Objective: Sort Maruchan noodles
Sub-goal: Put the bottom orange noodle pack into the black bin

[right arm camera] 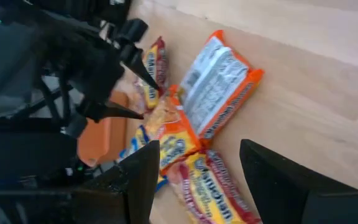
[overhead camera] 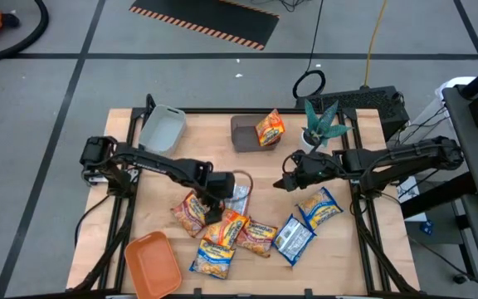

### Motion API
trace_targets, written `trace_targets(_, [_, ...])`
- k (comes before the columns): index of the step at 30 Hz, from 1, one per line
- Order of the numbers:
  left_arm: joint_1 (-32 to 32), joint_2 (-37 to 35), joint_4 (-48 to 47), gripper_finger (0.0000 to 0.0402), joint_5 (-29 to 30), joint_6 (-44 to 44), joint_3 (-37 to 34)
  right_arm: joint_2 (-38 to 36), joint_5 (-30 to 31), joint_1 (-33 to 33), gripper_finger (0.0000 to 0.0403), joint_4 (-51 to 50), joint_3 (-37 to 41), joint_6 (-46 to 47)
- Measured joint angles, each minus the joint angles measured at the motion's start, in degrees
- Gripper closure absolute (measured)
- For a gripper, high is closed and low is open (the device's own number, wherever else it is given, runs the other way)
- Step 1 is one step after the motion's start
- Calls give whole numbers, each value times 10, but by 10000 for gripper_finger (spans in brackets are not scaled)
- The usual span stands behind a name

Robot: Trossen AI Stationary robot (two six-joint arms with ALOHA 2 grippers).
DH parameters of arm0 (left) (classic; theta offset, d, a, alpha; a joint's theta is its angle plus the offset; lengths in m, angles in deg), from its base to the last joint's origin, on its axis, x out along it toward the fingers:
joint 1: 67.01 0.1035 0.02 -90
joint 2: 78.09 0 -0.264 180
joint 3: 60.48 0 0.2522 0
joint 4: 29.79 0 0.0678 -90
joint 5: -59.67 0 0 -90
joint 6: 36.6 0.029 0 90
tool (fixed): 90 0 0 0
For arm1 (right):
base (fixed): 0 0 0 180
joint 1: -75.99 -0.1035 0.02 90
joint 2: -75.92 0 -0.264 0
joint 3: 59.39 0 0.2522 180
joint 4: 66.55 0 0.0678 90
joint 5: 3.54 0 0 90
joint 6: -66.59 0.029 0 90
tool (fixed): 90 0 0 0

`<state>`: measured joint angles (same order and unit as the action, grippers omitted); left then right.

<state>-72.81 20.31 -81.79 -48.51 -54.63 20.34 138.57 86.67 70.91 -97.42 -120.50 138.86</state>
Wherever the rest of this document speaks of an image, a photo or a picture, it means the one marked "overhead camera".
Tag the black caster wheel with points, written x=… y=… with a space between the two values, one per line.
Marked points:
x=459 y=279

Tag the white paper sheet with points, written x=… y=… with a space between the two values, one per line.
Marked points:
x=411 y=207

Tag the black computer case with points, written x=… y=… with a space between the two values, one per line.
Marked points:
x=359 y=101

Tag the orange plastic bin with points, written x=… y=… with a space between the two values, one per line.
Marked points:
x=152 y=266

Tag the red Maruchan noodle packet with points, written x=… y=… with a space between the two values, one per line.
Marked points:
x=189 y=216
x=257 y=238

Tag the white plant pot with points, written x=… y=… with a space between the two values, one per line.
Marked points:
x=305 y=143

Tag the black desk leg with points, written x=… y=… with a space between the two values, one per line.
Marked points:
x=434 y=199

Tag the white waste bin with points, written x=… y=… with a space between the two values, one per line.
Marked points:
x=450 y=85

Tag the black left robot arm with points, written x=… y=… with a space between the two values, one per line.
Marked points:
x=152 y=162

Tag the grey plastic bin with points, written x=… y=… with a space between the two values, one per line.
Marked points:
x=162 y=133

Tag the black hazard-striped floor mat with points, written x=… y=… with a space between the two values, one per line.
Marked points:
x=206 y=18

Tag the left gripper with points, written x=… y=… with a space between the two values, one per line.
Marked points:
x=220 y=186

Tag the blue Maruchan noodle packet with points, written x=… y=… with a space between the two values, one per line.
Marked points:
x=213 y=259
x=293 y=240
x=318 y=207

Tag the green snake plant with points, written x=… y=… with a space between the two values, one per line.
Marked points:
x=322 y=124

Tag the black aluminium table frame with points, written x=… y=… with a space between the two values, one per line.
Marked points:
x=214 y=111

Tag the small blue object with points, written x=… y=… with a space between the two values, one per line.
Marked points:
x=427 y=227

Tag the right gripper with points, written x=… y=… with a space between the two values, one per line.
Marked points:
x=315 y=168

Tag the orange Maruchan noodle packet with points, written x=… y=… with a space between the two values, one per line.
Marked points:
x=226 y=232
x=270 y=128
x=241 y=199

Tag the brown plastic bin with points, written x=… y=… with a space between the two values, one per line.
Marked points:
x=243 y=137

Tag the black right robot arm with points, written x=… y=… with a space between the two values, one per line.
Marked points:
x=409 y=155

